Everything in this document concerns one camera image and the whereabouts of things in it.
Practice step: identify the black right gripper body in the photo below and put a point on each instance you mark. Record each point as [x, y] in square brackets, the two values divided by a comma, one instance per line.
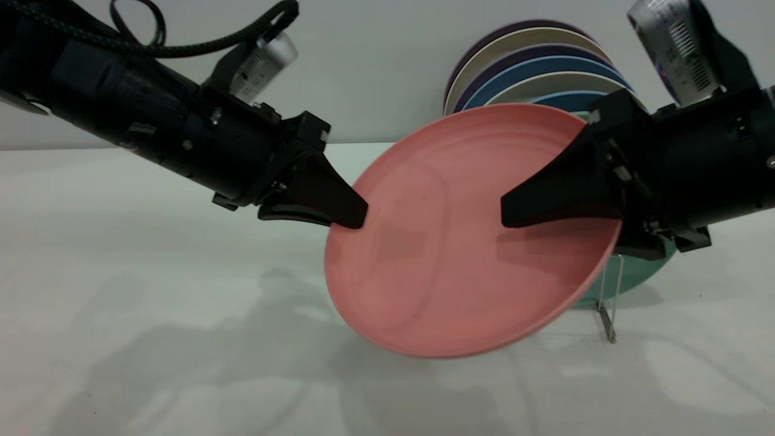
[702, 163]

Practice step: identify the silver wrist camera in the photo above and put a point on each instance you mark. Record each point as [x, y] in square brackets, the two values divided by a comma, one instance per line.
[672, 42]
[266, 60]

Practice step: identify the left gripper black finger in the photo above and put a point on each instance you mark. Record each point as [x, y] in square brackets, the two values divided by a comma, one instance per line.
[327, 194]
[281, 213]

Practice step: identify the pink round plate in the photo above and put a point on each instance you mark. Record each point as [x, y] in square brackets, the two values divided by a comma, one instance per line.
[448, 242]

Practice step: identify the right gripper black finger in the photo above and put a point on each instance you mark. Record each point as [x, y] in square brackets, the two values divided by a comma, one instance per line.
[575, 194]
[645, 245]

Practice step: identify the medium blue round plate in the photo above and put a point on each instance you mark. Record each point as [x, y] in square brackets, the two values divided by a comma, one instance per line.
[521, 69]

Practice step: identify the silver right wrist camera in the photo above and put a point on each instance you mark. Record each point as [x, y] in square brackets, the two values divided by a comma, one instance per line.
[672, 42]

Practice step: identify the dark purple round plate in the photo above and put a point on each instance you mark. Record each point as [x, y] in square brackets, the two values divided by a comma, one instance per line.
[502, 59]

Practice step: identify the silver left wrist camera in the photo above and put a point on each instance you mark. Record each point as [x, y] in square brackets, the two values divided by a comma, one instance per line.
[266, 60]

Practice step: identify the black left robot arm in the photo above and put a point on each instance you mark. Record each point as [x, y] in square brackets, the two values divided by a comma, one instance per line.
[91, 91]

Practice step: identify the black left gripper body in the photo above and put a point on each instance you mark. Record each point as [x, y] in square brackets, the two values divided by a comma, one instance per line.
[236, 151]

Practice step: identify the dark brown round plate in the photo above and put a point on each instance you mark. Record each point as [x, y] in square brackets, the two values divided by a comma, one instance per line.
[484, 37]

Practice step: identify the dark blue round plate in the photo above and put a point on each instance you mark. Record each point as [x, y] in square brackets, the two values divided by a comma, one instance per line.
[569, 97]

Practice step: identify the green round plate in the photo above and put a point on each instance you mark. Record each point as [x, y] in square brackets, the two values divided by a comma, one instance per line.
[642, 272]

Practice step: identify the beige round plate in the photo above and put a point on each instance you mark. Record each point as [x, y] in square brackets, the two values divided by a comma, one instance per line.
[545, 80]
[484, 54]

